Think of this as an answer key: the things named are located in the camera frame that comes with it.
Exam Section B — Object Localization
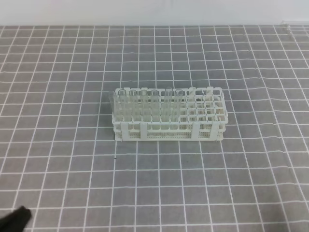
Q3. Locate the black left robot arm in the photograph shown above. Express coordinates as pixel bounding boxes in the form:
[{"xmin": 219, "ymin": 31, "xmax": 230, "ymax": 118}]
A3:
[{"xmin": 0, "ymin": 206, "xmax": 32, "ymax": 232}]

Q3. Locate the white test tube rack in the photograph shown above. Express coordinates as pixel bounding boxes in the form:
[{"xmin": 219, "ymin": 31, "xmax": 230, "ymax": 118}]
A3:
[{"xmin": 109, "ymin": 87, "xmax": 228, "ymax": 141}]

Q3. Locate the grey checked tablecloth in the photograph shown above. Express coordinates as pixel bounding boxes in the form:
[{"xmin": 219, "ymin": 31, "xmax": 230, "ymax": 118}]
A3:
[{"xmin": 0, "ymin": 25, "xmax": 309, "ymax": 232}]

